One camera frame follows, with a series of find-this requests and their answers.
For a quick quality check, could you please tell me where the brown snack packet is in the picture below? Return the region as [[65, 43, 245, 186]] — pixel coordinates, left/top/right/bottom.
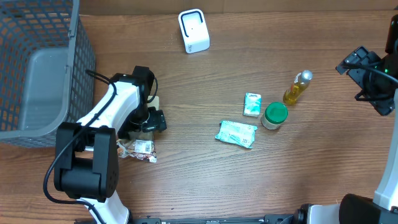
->
[[116, 95, 160, 164]]

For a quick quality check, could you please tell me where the yellow liquid bottle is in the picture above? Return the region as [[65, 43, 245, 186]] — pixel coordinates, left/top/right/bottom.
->
[[283, 70, 313, 105]]

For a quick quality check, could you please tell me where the teal snack bar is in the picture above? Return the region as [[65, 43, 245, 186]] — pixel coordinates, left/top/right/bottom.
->
[[215, 121, 257, 149]]

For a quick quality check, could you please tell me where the teal Kleenex tissue pack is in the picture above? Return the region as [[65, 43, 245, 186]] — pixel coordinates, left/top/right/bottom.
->
[[243, 93, 262, 117]]

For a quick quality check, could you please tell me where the green lidded jar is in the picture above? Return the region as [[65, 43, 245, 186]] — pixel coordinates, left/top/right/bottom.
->
[[261, 102, 289, 130]]

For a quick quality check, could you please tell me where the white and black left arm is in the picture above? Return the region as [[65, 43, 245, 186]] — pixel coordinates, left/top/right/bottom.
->
[[43, 66, 167, 223]]

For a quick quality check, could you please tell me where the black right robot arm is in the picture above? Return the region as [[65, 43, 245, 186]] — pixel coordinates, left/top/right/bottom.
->
[[335, 14, 397, 224]]

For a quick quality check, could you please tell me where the white barcode scanner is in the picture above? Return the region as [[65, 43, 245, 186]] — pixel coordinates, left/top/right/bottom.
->
[[178, 9, 210, 54]]

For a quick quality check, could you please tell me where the dark grey mesh basket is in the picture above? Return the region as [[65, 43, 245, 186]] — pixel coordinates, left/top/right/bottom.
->
[[1, 0, 95, 147]]

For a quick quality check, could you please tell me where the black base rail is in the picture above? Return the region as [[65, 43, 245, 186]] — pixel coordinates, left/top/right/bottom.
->
[[74, 203, 343, 224]]

